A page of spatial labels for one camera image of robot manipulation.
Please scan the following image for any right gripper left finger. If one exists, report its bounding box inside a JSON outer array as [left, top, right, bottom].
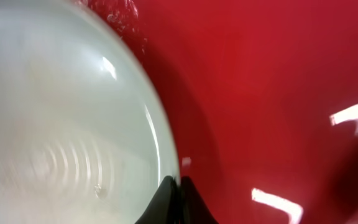
[[135, 176, 177, 224]]

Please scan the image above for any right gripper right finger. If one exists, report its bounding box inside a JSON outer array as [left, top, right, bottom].
[[180, 176, 218, 224]]

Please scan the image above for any light blue plate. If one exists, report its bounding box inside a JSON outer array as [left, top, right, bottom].
[[0, 1, 180, 223]]

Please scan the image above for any red plastic tray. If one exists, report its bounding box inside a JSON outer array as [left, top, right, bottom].
[[85, 0, 358, 223]]

